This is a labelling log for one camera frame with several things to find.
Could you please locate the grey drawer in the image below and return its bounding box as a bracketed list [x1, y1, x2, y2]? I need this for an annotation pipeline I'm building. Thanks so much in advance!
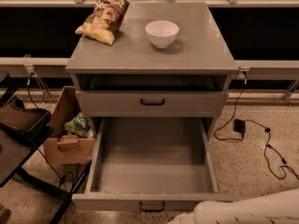
[76, 91, 227, 118]
[73, 118, 234, 212]

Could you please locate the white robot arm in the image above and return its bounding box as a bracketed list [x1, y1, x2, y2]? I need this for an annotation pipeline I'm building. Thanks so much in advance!
[167, 189, 299, 224]

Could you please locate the grey drawer cabinet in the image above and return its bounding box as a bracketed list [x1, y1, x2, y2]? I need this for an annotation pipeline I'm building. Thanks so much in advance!
[65, 1, 237, 134]

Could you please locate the grey top drawer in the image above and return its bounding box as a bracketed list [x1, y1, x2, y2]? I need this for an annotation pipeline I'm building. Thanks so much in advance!
[76, 91, 227, 118]

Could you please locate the white bowl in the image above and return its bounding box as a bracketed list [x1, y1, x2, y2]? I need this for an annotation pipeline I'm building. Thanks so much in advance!
[145, 21, 179, 49]

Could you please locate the green snack bag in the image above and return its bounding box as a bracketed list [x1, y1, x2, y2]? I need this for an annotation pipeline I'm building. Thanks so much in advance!
[64, 112, 94, 138]

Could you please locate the cardboard box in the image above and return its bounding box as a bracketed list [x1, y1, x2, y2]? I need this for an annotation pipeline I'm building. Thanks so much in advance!
[43, 86, 94, 164]

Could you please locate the black power adapter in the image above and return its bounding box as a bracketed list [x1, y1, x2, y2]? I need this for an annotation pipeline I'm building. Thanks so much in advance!
[234, 119, 246, 133]

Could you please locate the sea salt chips bag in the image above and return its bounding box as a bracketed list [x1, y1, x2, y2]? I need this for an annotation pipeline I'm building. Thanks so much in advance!
[75, 0, 133, 45]

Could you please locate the black cable left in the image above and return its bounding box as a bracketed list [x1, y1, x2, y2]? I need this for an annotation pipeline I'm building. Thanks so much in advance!
[25, 72, 76, 224]

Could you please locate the black cable on floor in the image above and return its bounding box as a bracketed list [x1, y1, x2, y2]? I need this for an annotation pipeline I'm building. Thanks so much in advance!
[213, 69, 299, 182]

